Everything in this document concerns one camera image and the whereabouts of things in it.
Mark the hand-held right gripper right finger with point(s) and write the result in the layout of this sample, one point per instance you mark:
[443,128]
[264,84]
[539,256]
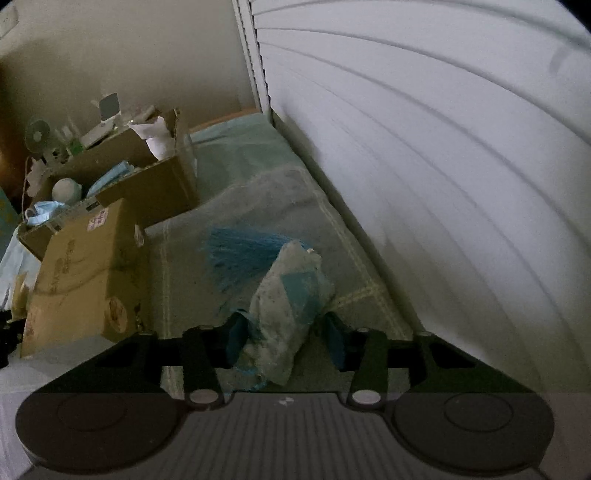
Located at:
[336,344]

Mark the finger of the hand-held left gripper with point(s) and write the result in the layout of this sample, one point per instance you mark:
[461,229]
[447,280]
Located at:
[9,337]

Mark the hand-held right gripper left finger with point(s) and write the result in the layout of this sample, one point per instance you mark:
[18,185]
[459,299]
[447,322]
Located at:
[236,339]

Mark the patterned scarf with blue fringe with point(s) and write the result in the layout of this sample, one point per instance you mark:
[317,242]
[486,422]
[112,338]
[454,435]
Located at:
[286,295]

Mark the blue face mask pack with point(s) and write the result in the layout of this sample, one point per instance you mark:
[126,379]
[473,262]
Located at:
[111,177]
[44,212]

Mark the light blue round toy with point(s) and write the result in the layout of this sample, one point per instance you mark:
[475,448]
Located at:
[67,189]

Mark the white cloth bundle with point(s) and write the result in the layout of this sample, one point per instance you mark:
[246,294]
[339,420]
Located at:
[159,136]

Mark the closed brown cardboard box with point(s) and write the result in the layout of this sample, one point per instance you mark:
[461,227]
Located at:
[78,277]

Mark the grey-green plaid bed mat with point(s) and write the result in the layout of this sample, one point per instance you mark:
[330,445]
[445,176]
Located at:
[258,203]

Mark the white power strip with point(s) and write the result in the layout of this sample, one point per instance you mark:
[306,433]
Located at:
[37,177]

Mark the green bottle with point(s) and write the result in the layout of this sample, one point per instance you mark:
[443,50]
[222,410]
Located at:
[75,145]

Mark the small green desk fan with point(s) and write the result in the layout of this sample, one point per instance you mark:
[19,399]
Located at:
[38,134]

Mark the white louvered door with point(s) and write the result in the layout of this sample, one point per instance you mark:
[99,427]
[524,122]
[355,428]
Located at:
[438,161]

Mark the white camera with antennas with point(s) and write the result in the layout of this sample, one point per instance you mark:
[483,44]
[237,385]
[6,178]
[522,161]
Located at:
[110,105]

